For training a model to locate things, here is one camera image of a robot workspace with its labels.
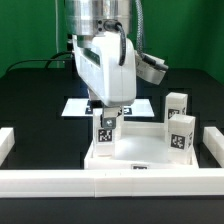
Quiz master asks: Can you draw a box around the white left fence block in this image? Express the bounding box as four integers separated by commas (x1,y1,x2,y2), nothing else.
0,127,15,166

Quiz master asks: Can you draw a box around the black cable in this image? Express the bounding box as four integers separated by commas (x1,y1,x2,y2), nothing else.
4,50,76,75

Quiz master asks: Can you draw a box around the white marker tag sheet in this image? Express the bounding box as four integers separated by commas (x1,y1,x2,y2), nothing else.
61,98,154,117

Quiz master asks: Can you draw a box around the white square table top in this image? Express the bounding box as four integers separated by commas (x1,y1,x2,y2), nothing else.
84,121,199,170

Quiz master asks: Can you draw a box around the white right fence block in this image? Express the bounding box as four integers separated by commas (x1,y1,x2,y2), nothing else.
203,127,224,168

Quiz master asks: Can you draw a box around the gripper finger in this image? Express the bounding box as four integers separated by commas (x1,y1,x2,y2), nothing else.
101,106,122,129

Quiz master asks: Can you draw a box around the grey braided camera cable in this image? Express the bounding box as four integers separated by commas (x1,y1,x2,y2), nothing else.
103,0,170,72

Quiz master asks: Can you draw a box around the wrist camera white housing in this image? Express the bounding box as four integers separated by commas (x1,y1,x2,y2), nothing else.
135,53,165,85

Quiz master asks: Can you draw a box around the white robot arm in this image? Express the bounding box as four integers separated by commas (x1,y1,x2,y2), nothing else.
65,0,136,129

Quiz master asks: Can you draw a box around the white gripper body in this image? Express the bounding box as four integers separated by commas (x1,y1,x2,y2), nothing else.
73,32,136,107

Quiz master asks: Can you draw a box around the white fence block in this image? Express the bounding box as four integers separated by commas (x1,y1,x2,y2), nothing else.
0,127,15,166
203,127,224,168

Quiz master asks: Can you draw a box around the white front fence bar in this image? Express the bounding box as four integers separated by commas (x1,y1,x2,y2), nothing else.
0,168,224,198

